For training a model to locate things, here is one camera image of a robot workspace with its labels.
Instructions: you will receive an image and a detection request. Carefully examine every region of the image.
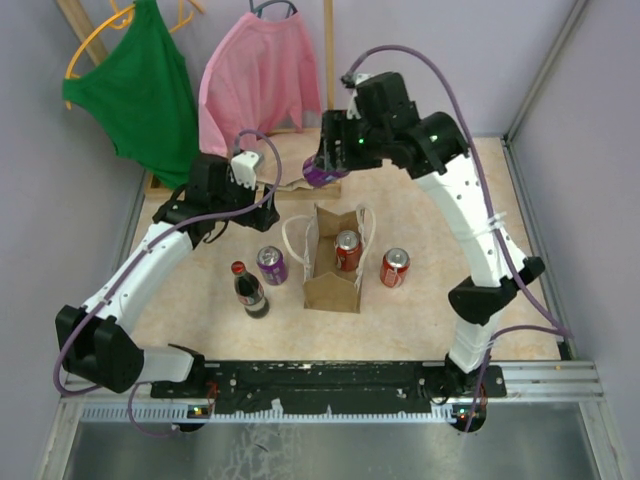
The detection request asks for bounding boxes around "grey clothes hanger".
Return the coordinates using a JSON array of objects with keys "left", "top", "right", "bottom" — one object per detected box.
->
[{"left": 249, "top": 0, "right": 298, "bottom": 21}]

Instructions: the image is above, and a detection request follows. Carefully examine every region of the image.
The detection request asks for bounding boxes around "aluminium corner post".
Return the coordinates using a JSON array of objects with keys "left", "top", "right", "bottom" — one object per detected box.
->
[{"left": 503, "top": 0, "right": 591, "bottom": 144}]

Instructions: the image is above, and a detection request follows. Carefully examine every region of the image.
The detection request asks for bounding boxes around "white cable duct strip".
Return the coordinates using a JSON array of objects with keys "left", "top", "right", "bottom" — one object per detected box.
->
[{"left": 79, "top": 400, "right": 471, "bottom": 425}]

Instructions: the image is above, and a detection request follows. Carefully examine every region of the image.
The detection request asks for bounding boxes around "pink t-shirt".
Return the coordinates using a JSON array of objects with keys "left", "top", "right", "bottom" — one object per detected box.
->
[{"left": 198, "top": 13, "right": 322, "bottom": 156}]

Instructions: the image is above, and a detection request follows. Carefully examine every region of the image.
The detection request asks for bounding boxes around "purple cable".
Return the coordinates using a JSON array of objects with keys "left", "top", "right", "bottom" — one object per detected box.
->
[
  {"left": 342, "top": 45, "right": 576, "bottom": 434},
  {"left": 53, "top": 129, "right": 284, "bottom": 439}
]

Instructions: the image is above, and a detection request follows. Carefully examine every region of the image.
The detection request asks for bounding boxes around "yellow clothes hanger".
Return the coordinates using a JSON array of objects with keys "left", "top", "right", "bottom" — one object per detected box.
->
[{"left": 64, "top": 0, "right": 207, "bottom": 110}]

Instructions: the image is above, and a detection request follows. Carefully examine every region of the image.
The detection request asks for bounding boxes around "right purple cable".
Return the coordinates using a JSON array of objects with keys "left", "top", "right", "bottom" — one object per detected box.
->
[{"left": 342, "top": 45, "right": 576, "bottom": 434}]

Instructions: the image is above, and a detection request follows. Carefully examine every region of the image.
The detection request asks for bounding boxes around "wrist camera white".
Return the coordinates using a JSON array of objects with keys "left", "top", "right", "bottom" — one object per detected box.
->
[
  {"left": 230, "top": 150, "right": 264, "bottom": 190},
  {"left": 341, "top": 72, "right": 371, "bottom": 120}
]

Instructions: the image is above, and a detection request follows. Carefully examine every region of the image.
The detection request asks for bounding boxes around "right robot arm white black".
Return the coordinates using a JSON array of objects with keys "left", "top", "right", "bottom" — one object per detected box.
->
[{"left": 303, "top": 72, "right": 545, "bottom": 396}]

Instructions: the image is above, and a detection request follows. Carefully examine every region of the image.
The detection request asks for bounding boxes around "glass cola bottle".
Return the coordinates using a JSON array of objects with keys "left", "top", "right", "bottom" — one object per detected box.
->
[{"left": 231, "top": 261, "right": 270, "bottom": 319}]

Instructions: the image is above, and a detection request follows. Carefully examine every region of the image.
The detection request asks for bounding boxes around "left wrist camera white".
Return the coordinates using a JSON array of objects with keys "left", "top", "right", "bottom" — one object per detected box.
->
[{"left": 230, "top": 150, "right": 264, "bottom": 190}]

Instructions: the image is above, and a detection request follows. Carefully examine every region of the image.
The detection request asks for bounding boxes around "red cola can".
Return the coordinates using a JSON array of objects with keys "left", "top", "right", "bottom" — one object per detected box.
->
[
  {"left": 334, "top": 230, "right": 362, "bottom": 272},
  {"left": 380, "top": 247, "right": 411, "bottom": 288}
]

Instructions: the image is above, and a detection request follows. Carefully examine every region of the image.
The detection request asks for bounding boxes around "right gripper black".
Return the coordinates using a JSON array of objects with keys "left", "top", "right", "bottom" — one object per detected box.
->
[{"left": 315, "top": 109, "right": 389, "bottom": 172}]

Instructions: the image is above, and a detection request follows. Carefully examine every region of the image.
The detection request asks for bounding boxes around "purple fanta can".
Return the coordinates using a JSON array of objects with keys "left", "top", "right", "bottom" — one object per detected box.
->
[
  {"left": 302, "top": 156, "right": 348, "bottom": 188},
  {"left": 256, "top": 245, "right": 288, "bottom": 286}
]

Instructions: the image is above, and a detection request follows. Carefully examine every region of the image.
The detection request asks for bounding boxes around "folded beige cloth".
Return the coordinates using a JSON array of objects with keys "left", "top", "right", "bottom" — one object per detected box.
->
[{"left": 255, "top": 130, "right": 320, "bottom": 188}]

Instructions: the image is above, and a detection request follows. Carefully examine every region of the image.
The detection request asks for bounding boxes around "green tank top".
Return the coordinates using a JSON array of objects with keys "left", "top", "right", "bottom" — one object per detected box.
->
[{"left": 62, "top": 1, "right": 200, "bottom": 189}]

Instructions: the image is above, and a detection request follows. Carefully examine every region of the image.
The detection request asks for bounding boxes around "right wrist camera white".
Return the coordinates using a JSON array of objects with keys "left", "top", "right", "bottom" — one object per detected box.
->
[{"left": 341, "top": 72, "right": 371, "bottom": 120}]

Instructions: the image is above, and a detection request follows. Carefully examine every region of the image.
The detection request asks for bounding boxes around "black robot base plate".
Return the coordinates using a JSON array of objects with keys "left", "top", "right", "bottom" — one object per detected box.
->
[{"left": 151, "top": 354, "right": 480, "bottom": 413}]

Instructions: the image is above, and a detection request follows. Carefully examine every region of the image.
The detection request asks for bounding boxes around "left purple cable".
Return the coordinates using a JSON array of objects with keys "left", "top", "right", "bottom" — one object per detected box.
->
[{"left": 53, "top": 129, "right": 284, "bottom": 439}]

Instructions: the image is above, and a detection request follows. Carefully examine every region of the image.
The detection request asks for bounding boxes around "aluminium frame rail front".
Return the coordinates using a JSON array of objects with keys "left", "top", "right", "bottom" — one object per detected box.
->
[{"left": 59, "top": 360, "right": 601, "bottom": 407}]

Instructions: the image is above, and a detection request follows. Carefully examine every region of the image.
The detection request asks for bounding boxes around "wooden clothes rack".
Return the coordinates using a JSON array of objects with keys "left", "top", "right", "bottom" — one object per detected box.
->
[{"left": 58, "top": 1, "right": 341, "bottom": 201}]

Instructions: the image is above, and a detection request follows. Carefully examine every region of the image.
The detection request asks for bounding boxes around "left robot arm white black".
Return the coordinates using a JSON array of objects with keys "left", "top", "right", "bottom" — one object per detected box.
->
[{"left": 53, "top": 151, "right": 279, "bottom": 397}]

